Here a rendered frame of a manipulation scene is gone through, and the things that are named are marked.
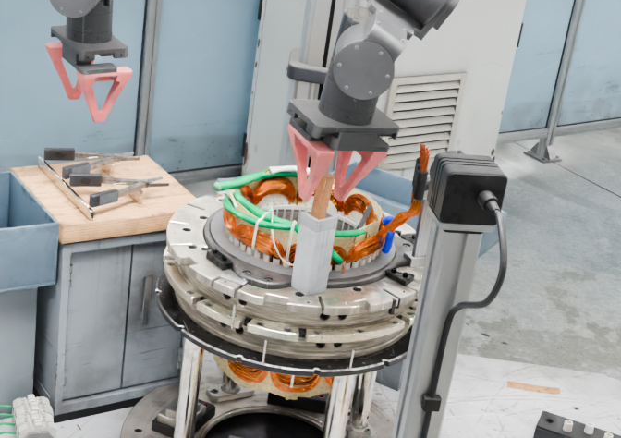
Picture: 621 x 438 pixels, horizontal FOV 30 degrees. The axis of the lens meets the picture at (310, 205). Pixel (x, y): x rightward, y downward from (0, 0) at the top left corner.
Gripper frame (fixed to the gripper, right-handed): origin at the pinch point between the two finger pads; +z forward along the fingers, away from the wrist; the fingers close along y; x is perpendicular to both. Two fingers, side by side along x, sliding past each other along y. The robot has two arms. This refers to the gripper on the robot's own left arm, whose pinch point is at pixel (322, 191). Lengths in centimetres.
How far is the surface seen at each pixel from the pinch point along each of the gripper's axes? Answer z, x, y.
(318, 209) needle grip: 1.6, -0.7, -0.5
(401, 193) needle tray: 17.1, 30.0, 35.7
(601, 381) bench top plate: 39, 8, 67
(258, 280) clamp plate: 11.4, 1.1, -4.3
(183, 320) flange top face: 20.4, 7.3, -8.5
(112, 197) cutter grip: 15.7, 27.8, -10.5
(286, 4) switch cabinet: 52, 218, 125
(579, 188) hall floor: 120, 217, 285
